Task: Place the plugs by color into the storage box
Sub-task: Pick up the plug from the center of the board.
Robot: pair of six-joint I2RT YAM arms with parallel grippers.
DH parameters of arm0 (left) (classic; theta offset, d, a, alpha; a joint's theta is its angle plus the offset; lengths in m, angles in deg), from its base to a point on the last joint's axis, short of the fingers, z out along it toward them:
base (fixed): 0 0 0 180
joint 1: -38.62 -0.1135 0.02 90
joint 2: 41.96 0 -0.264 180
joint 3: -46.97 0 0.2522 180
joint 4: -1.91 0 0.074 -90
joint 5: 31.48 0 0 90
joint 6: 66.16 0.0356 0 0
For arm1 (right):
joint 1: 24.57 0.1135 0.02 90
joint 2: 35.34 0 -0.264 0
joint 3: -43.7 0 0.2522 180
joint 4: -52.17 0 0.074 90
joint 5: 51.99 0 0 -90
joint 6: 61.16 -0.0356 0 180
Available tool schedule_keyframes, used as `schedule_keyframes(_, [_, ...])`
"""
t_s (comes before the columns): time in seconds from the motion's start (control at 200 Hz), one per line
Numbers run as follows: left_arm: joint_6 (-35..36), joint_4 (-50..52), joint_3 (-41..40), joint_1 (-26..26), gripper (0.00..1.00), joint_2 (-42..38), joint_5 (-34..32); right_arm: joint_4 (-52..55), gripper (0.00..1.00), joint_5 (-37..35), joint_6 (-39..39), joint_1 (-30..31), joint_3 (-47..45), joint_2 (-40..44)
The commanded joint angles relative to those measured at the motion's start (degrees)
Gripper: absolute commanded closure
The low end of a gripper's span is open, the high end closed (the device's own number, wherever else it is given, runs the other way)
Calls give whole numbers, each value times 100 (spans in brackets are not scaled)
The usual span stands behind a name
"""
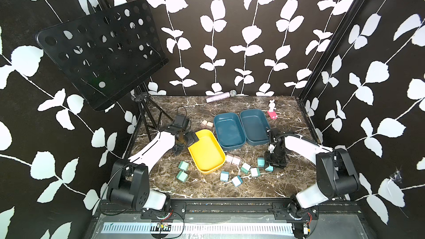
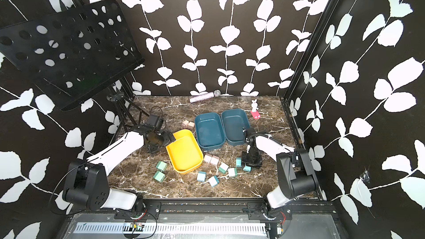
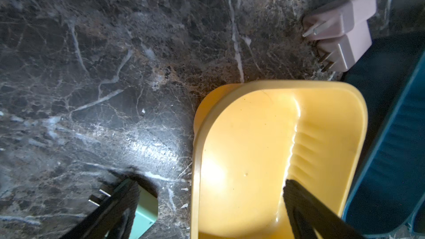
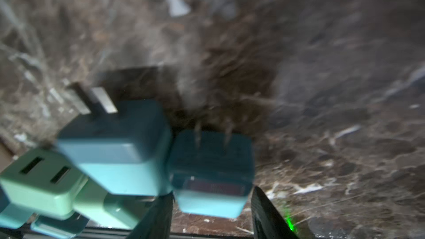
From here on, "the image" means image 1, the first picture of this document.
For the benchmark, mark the teal storage tray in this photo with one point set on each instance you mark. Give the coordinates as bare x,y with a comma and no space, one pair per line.
255,126
229,131

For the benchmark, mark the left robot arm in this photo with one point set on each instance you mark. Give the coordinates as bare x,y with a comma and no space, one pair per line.
129,182

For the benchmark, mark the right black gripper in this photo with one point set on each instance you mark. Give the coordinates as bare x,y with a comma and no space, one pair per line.
278,165

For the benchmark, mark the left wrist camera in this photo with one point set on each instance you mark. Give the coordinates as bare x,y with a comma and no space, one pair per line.
181,122

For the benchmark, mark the left teal storage tray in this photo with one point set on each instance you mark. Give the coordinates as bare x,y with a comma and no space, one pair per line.
229,131

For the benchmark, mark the pink plug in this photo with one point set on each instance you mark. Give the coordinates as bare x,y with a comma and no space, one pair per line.
236,160
210,126
229,158
203,124

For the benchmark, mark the black tripod stand legs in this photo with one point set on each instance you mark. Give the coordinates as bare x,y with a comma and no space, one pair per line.
143,99

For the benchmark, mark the black perforated music stand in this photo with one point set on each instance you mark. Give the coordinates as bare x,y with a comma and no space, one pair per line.
107,54

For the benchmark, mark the black front mounting rail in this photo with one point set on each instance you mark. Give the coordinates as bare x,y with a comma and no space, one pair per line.
277,208

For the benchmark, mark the white rabbit pink figurine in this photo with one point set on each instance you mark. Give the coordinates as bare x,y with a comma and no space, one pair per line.
272,110

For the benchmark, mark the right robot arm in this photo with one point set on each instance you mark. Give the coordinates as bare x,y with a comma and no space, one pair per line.
336,175

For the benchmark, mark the green plug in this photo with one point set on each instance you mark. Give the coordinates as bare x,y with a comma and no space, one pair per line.
245,168
237,181
183,166
255,172
182,176
260,162
224,176
269,169

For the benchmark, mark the right teal storage tray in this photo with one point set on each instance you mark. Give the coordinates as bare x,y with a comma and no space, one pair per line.
255,126

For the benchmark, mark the yellow storage tray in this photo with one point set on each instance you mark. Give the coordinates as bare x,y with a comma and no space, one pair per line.
207,152

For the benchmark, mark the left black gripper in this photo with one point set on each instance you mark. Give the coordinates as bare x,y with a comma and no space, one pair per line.
191,140

